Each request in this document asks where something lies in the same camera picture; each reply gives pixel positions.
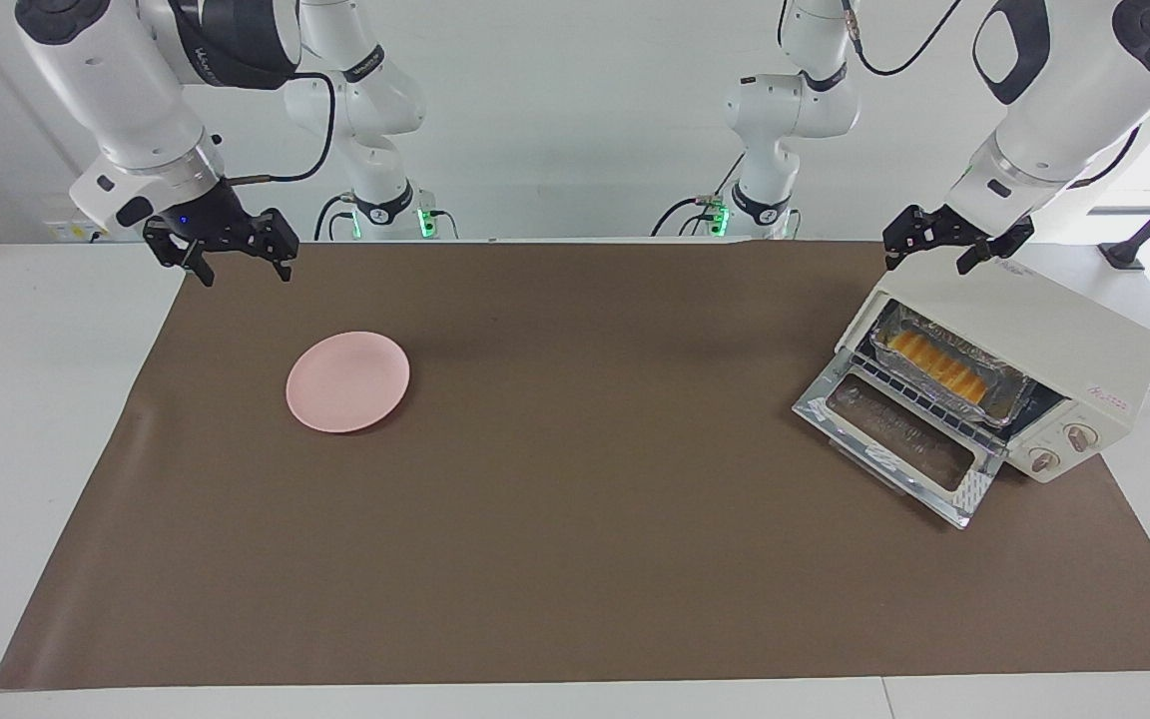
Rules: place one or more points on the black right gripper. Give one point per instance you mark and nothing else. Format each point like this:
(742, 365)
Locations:
(206, 225)

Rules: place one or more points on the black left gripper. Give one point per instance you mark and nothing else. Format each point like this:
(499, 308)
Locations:
(954, 225)

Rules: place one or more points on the sliced orange bread loaf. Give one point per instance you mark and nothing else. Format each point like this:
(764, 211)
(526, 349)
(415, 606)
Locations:
(934, 364)

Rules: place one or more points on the aluminium foil tray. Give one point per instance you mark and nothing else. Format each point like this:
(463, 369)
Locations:
(1009, 384)

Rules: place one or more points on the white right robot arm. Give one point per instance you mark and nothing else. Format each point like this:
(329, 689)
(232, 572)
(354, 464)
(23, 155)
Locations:
(126, 90)

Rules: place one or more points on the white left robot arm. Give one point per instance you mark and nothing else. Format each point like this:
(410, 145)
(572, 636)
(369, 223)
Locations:
(1064, 110)

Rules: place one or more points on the cream white toaster oven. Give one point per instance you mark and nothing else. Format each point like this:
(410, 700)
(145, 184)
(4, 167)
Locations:
(1054, 330)

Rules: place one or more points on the glass oven door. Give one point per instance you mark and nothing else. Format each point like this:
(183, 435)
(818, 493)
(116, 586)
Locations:
(835, 414)

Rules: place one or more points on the beige oven knob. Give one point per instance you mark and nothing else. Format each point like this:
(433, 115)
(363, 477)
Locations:
(1044, 460)
(1079, 437)

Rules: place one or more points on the pink round plate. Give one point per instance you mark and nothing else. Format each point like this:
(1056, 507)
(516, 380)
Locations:
(347, 381)

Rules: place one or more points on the brown table mat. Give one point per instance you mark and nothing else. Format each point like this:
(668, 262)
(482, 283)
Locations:
(585, 559)

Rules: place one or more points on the white wall socket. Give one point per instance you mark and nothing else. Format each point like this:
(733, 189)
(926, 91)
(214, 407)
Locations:
(76, 232)

